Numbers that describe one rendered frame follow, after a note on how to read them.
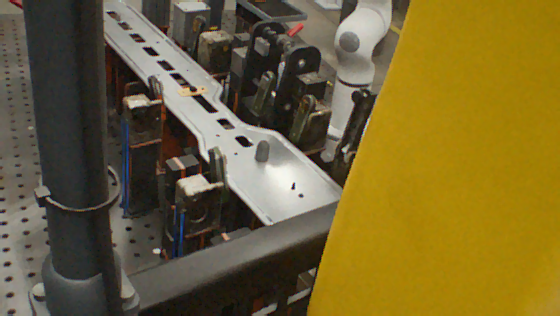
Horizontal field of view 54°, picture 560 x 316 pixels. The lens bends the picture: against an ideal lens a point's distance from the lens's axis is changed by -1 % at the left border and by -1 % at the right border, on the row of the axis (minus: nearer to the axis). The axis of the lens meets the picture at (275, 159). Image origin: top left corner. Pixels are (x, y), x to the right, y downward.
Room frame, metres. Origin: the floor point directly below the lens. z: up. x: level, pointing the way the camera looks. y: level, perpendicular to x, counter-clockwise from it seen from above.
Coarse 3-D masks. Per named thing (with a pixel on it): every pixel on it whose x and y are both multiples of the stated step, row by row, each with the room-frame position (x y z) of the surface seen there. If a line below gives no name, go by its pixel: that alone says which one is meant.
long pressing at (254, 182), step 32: (128, 32) 1.65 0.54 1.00; (160, 32) 1.69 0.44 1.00; (128, 64) 1.45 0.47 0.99; (192, 64) 1.50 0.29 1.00; (192, 96) 1.32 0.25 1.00; (192, 128) 1.16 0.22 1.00; (256, 128) 1.20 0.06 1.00; (256, 160) 1.07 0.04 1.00; (288, 160) 1.09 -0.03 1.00; (256, 192) 0.95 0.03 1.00; (288, 192) 0.97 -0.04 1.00; (320, 192) 0.99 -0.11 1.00
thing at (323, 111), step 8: (320, 104) 1.27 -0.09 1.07; (320, 112) 1.23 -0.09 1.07; (328, 112) 1.24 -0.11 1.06; (312, 120) 1.21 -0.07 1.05; (320, 120) 1.22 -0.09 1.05; (328, 120) 1.24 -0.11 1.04; (312, 128) 1.21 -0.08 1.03; (320, 128) 1.23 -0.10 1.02; (328, 128) 1.25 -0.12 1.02; (304, 136) 1.20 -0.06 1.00; (312, 136) 1.21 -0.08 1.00; (320, 136) 1.24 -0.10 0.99; (296, 144) 1.22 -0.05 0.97; (304, 144) 1.20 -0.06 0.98; (312, 144) 1.22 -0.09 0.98; (320, 144) 1.24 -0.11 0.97; (304, 152) 1.21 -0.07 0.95; (312, 152) 1.22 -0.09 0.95; (320, 152) 1.25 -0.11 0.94; (312, 160) 1.23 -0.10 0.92
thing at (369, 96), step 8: (360, 88) 1.10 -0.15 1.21; (368, 88) 1.10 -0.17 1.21; (352, 96) 1.07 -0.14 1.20; (360, 96) 1.06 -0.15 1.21; (368, 96) 1.08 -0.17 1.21; (376, 96) 1.08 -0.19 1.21; (360, 104) 1.10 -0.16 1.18; (368, 104) 1.07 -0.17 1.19; (352, 112) 1.09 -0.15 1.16; (360, 112) 1.09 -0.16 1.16; (368, 112) 1.08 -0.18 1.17; (352, 120) 1.09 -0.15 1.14; (360, 120) 1.07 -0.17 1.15; (352, 128) 1.09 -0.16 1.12; (360, 128) 1.07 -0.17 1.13; (344, 136) 1.08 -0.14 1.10; (352, 136) 1.08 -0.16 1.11; (360, 136) 1.07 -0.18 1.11; (344, 144) 1.09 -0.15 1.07; (352, 144) 1.06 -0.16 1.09; (336, 152) 1.08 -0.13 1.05; (344, 160) 1.06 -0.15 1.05
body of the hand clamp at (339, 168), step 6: (336, 156) 1.09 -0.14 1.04; (342, 156) 1.10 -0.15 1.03; (336, 162) 1.08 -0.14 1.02; (342, 162) 1.07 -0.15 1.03; (336, 168) 1.08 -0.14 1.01; (342, 168) 1.06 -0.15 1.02; (348, 168) 1.06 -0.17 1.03; (330, 174) 1.09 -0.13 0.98; (336, 174) 1.07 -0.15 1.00; (342, 174) 1.06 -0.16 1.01; (348, 174) 1.06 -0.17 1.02; (336, 180) 1.07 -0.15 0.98; (342, 180) 1.06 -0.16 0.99; (342, 186) 1.06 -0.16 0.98
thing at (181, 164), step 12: (192, 156) 1.05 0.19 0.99; (168, 168) 1.00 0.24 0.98; (180, 168) 1.00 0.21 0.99; (192, 168) 1.02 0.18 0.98; (168, 180) 1.00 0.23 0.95; (168, 192) 1.00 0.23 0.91; (168, 204) 1.02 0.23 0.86; (168, 216) 1.02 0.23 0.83; (168, 228) 1.01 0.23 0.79; (168, 240) 1.01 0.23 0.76; (168, 252) 1.00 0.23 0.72
